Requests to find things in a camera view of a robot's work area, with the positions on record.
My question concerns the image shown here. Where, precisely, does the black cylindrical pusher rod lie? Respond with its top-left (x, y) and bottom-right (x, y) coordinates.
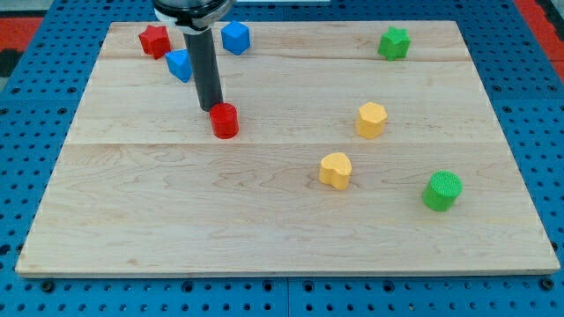
top-left (184, 28), bottom-right (223, 112)

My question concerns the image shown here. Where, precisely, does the yellow heart block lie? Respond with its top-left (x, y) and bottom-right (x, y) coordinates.
top-left (318, 152), bottom-right (353, 190)

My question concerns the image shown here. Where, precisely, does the blue triangular block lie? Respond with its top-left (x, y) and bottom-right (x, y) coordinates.
top-left (165, 49), bottom-right (192, 83)

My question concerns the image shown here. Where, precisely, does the blue cube block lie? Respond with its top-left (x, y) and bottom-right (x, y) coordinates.
top-left (221, 21), bottom-right (250, 55)

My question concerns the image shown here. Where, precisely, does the red star block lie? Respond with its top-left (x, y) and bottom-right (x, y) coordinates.
top-left (138, 26), bottom-right (171, 60)

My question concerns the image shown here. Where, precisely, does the red cylinder block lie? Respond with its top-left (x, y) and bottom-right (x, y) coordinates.
top-left (209, 102), bottom-right (239, 139)

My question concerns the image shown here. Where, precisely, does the yellow hexagon block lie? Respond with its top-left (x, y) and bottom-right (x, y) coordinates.
top-left (355, 102), bottom-right (388, 139)

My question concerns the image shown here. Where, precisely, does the wooden board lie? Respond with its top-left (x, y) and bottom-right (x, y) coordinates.
top-left (16, 21), bottom-right (560, 278)

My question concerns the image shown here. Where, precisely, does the green star block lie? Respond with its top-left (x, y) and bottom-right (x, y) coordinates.
top-left (378, 26), bottom-right (411, 61)

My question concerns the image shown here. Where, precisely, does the green cylinder block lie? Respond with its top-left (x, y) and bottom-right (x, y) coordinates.
top-left (422, 170), bottom-right (464, 212)

